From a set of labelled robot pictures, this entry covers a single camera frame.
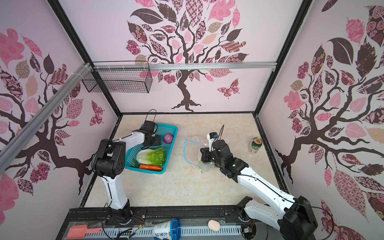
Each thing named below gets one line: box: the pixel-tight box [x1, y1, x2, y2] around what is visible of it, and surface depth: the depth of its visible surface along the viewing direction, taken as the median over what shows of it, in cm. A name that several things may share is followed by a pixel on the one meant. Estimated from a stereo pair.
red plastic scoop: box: [66, 225, 103, 239], surface depth 70 cm
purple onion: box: [163, 133, 174, 144], surface depth 100 cm
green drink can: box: [248, 137, 263, 154], surface depth 92 cm
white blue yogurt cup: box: [152, 217, 182, 240], surface depth 66 cm
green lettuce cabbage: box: [136, 147, 167, 167], surface depth 88 cm
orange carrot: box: [139, 164, 163, 171], surface depth 89 cm
